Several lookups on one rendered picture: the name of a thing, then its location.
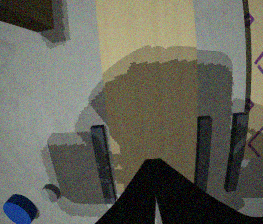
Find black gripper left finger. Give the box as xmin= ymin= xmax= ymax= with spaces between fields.
xmin=95 ymin=159 xmax=156 ymax=224

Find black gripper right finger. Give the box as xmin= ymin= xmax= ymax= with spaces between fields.
xmin=152 ymin=158 xmax=263 ymax=224

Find open wooden tray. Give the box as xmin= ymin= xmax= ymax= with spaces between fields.
xmin=0 ymin=0 xmax=53 ymax=33

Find blue short cylinder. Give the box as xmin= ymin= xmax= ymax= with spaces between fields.
xmin=3 ymin=193 xmax=37 ymax=224

